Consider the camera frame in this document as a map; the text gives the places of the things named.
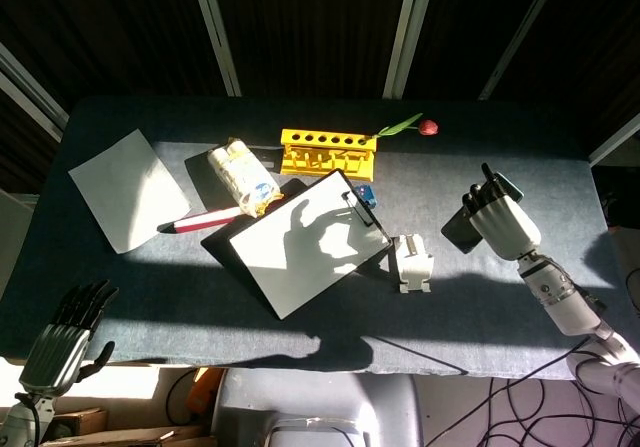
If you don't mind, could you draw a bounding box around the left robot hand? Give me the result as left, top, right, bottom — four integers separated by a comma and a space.
18, 280, 120, 398

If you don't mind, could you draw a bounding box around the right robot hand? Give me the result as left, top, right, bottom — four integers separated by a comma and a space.
462, 162, 542, 261

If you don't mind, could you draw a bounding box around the dark smartphone teal case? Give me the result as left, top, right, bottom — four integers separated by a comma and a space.
440, 171, 525, 255

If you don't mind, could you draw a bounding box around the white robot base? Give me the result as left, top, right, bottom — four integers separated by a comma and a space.
212, 368, 424, 447

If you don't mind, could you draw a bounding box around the white phone stand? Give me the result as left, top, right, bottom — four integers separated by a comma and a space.
388, 233, 435, 295

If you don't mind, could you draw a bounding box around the cardboard box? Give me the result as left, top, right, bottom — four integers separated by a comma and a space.
42, 406, 109, 439

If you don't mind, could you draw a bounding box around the blue grey table cloth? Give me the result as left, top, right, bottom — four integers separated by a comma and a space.
0, 95, 632, 381

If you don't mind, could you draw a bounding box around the red tulip flower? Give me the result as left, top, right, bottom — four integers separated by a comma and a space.
372, 112, 440, 141

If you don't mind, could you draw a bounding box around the small blue box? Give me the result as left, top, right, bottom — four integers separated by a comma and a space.
353, 183, 376, 209

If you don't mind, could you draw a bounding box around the orange device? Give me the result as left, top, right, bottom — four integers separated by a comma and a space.
187, 366, 226, 421

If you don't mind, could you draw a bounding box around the white paper sheet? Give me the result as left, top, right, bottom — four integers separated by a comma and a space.
68, 128, 193, 255

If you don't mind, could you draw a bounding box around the yellow test tube rack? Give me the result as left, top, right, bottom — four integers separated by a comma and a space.
279, 127, 379, 183

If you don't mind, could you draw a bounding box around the black flat mat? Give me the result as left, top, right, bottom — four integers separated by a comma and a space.
184, 144, 282, 212

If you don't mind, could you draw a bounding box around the black clipboard with white paper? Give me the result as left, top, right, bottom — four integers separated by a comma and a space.
200, 168, 394, 321

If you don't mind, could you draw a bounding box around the white yellow snack package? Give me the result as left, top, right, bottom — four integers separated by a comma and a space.
207, 138, 285, 218

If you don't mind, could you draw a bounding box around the black cable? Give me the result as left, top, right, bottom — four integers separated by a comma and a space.
164, 368, 202, 426
424, 335, 594, 447

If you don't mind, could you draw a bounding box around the white window post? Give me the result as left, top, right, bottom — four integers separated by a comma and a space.
477, 0, 569, 102
0, 41, 70, 143
187, 0, 243, 98
382, 0, 426, 100
588, 114, 640, 166

